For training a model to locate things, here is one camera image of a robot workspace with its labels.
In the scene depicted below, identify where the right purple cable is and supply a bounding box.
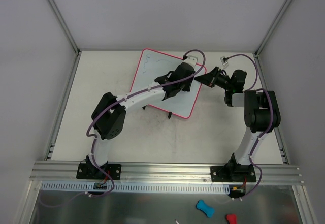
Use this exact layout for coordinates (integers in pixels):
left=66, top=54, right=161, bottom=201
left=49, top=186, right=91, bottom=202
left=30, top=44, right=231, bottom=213
left=224, top=53, right=275, bottom=201

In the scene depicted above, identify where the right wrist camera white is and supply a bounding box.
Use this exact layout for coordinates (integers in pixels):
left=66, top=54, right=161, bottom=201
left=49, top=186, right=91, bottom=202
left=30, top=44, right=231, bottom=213
left=220, top=56, right=229, bottom=69

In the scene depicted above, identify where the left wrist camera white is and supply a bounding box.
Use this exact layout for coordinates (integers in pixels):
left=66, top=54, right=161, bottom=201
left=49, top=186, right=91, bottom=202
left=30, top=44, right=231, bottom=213
left=183, top=55, right=198, bottom=67

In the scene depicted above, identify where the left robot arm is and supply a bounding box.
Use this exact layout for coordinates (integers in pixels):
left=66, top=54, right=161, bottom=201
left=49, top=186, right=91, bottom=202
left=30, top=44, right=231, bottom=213
left=86, top=61, right=196, bottom=178

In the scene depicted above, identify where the pink framed whiteboard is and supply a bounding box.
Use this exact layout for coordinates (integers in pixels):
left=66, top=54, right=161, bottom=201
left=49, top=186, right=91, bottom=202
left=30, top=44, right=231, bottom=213
left=130, top=48, right=201, bottom=119

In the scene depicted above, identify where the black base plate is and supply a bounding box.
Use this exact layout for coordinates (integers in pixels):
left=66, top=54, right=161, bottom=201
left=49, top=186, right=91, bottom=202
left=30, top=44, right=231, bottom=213
left=76, top=163, right=122, bottom=180
left=210, top=165, right=256, bottom=183

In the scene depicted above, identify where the red eraser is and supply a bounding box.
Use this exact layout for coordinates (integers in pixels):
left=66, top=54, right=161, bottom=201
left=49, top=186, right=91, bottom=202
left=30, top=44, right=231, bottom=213
left=226, top=214, right=237, bottom=224

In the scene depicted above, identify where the blue eraser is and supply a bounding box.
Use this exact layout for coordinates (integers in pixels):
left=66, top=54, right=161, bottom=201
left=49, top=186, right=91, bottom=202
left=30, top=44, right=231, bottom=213
left=196, top=200, right=215, bottom=218

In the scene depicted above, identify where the purple cable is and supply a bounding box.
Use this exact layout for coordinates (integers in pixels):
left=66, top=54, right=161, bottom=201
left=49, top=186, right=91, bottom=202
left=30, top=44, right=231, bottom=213
left=86, top=49, right=207, bottom=197
left=224, top=53, right=275, bottom=201

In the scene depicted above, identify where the white slotted cable duct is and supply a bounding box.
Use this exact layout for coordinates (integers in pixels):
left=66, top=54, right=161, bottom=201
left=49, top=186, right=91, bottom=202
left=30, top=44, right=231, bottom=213
left=40, top=181, right=230, bottom=195

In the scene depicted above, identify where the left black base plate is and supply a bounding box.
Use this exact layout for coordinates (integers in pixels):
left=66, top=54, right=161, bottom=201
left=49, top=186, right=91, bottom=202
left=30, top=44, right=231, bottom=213
left=76, top=163, right=122, bottom=180

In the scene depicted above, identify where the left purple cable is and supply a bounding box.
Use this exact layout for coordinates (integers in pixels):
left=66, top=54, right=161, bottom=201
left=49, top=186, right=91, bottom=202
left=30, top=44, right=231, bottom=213
left=86, top=49, right=207, bottom=197

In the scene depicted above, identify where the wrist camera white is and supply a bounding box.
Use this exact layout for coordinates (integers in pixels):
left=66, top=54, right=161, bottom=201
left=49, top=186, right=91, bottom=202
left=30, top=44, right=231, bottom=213
left=220, top=56, right=229, bottom=69
left=183, top=55, right=198, bottom=67

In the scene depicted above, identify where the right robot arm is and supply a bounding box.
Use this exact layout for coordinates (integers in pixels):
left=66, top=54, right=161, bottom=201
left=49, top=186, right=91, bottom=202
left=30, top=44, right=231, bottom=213
left=195, top=67, right=281, bottom=182

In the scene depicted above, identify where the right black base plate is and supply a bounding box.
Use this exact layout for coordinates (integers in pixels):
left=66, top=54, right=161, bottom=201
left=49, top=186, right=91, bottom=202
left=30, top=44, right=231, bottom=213
left=210, top=165, right=256, bottom=183

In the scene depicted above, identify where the aluminium rail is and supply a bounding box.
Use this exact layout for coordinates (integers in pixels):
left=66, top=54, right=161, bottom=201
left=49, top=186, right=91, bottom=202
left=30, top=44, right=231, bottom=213
left=29, top=161, right=304, bottom=185

